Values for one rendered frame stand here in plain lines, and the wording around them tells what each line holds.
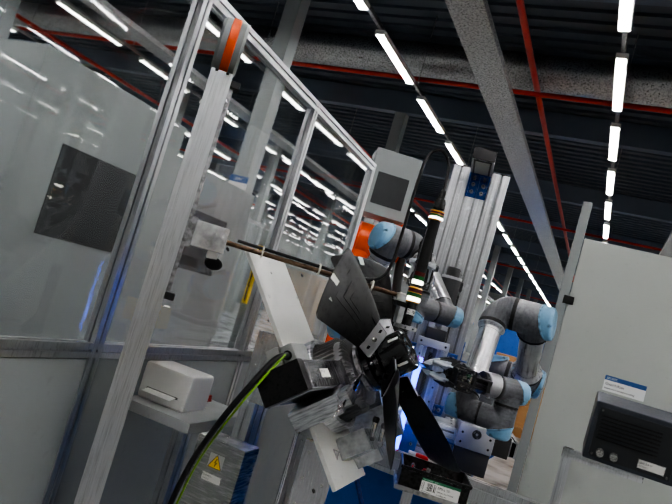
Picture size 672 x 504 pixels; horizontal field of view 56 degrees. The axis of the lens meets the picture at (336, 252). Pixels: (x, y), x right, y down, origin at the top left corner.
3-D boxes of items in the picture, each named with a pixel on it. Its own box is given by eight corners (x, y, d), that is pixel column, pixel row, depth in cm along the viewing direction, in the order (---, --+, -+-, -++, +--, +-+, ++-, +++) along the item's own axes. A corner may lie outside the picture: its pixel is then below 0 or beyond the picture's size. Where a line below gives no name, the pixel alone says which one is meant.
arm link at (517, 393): (528, 411, 198) (535, 385, 198) (499, 403, 195) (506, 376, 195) (515, 405, 205) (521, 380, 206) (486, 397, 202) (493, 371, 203)
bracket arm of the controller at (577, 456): (561, 456, 200) (563, 446, 200) (561, 454, 202) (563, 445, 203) (642, 483, 191) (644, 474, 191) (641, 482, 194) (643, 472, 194)
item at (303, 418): (296, 433, 154) (287, 414, 154) (305, 421, 162) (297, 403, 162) (343, 413, 151) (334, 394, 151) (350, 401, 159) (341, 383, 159)
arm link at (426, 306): (434, 328, 214) (443, 297, 215) (407, 320, 210) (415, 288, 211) (423, 325, 222) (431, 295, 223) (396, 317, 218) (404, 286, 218)
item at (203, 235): (184, 245, 169) (194, 215, 169) (184, 246, 175) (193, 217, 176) (222, 257, 171) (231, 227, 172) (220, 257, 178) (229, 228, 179)
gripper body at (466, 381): (461, 366, 189) (496, 376, 193) (449, 358, 198) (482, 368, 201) (453, 390, 190) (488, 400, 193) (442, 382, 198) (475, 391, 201)
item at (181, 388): (128, 395, 184) (140, 359, 184) (161, 393, 199) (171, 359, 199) (176, 415, 177) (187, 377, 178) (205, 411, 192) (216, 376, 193)
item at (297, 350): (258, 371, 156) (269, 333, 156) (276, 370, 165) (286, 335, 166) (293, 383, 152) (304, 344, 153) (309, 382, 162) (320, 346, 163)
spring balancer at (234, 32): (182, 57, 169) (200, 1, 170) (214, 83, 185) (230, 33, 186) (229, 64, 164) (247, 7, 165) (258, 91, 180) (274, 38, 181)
